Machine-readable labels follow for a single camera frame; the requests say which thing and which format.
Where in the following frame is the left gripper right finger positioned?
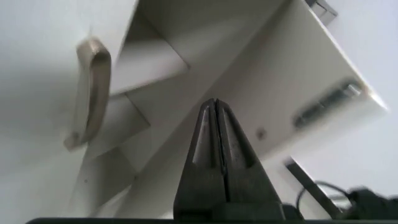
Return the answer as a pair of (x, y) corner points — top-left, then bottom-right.
(216, 98), (286, 220)

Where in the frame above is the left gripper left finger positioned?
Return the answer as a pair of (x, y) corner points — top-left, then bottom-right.
(173, 98), (230, 220)

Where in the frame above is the white kitchen cabinet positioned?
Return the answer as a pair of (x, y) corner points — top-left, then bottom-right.
(67, 0), (389, 220)

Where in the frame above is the white cabinet door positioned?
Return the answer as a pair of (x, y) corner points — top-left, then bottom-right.
(0, 0), (139, 224)

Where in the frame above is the black cable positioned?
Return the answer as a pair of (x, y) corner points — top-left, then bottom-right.
(295, 180), (398, 220)

